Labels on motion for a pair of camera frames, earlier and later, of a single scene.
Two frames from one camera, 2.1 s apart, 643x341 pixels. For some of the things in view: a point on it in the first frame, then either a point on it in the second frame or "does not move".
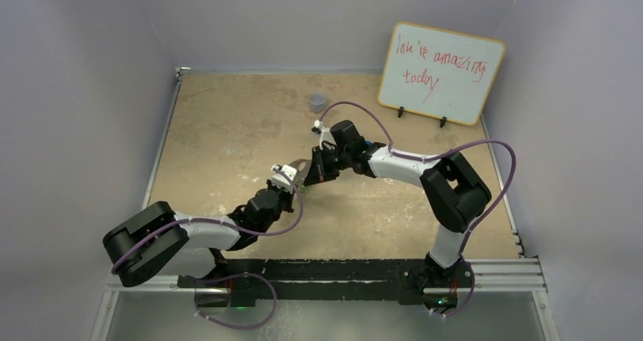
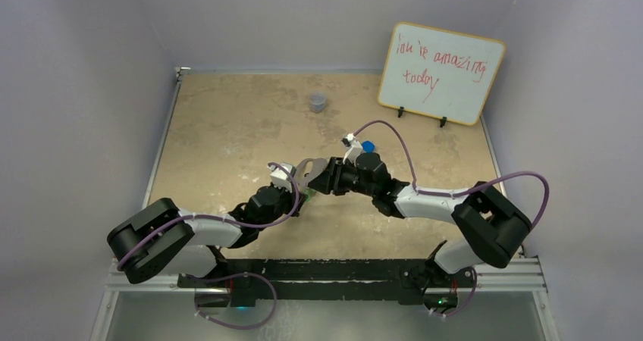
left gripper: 288,195 does not move
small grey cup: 317,101 does not move
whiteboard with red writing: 440,73 does not move
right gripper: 319,171 → 329,181
